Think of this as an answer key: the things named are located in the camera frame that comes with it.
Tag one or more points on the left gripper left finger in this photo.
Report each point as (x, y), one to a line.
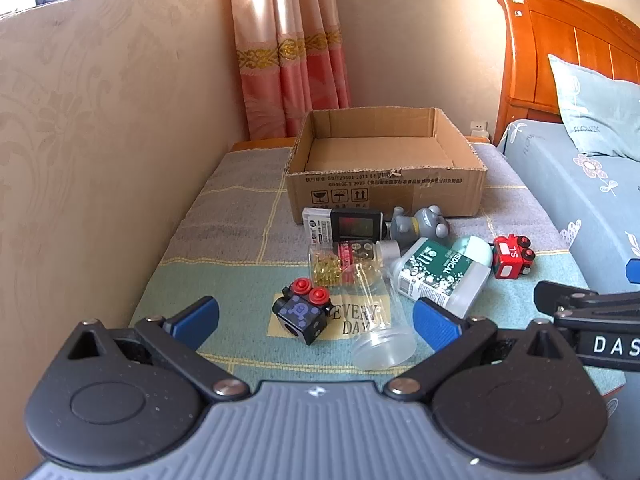
(114, 398)

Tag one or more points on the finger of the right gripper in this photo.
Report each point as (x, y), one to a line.
(550, 297)

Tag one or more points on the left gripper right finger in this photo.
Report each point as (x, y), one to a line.
(517, 399)

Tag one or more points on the red toy train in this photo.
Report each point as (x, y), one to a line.
(512, 256)

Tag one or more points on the mint green round case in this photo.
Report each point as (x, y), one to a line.
(475, 248)

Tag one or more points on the white green medical bottle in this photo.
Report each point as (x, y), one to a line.
(431, 270)

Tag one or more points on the grey cartoon mouse figure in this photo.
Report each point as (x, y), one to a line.
(426, 222)

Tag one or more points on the clear plastic jar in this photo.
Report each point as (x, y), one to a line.
(379, 330)

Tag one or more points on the black cube toy red buttons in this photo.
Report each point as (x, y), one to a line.
(303, 309)

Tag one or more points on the clear bottle yellow capsules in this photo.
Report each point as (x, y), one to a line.
(337, 264)

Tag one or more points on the blue floral bed sheet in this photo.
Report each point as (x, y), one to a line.
(593, 201)

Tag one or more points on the grey green checked blanket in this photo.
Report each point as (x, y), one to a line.
(240, 245)

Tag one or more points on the light blue pillow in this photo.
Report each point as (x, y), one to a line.
(600, 114)

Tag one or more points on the open cardboard box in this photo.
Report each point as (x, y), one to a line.
(381, 158)

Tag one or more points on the black digital clock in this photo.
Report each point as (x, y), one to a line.
(357, 224)

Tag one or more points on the white labelled card box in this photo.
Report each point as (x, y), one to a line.
(318, 225)

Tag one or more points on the orange wooden headboard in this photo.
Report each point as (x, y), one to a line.
(577, 31)

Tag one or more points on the pink patterned curtain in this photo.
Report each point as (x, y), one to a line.
(291, 61)

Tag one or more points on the white wall socket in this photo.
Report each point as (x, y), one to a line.
(479, 125)

